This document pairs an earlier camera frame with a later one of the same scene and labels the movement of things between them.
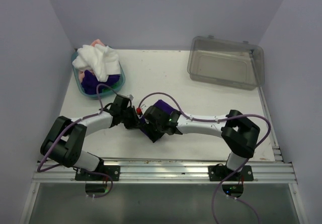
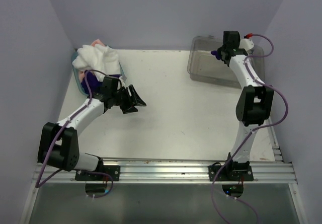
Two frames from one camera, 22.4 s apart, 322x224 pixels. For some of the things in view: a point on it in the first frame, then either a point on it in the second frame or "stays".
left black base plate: [113, 171] stays
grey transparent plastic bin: [234, 63] stays
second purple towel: [89, 82] stays
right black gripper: [155, 135] -> [220, 49]
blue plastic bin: [120, 84] stays
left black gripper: [135, 122] -> [128, 107]
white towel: [102, 60] stays
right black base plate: [221, 173] stays
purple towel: [161, 105] -> [215, 53]
